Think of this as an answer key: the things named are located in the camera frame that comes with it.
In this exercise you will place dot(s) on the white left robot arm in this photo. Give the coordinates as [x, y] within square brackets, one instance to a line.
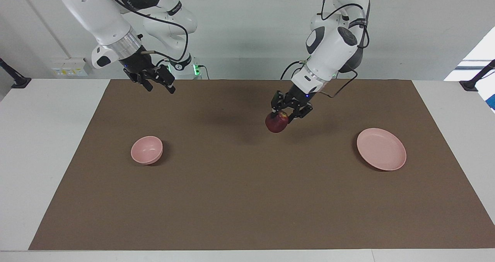
[332, 49]

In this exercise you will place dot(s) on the dark red apple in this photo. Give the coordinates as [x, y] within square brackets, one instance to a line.
[276, 124]

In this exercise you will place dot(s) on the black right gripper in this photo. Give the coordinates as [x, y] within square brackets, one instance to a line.
[140, 63]

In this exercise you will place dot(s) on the pink bowl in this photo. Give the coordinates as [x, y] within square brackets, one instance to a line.
[146, 150]

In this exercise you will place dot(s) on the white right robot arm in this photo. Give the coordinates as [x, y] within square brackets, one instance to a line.
[100, 18]

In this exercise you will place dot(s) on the black clamp stand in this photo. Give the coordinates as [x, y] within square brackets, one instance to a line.
[473, 82]
[15, 78]

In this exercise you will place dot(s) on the blue object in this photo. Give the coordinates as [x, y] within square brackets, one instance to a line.
[492, 101]

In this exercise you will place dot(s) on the white wall socket strip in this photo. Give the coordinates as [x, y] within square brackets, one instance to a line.
[69, 67]

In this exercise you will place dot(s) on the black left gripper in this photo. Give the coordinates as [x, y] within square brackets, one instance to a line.
[296, 99]

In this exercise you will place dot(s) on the brown table mat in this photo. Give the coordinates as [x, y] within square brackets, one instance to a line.
[247, 200]

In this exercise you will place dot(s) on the pink plate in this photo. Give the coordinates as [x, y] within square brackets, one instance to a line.
[381, 149]

